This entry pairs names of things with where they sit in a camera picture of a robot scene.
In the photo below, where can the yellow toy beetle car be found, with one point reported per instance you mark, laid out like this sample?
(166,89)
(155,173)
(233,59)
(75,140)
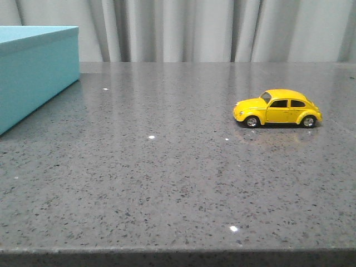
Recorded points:
(277,106)

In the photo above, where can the light blue box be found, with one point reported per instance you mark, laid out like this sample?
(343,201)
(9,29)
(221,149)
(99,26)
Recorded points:
(37,63)

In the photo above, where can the grey curtain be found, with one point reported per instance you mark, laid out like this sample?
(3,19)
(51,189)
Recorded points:
(198,31)

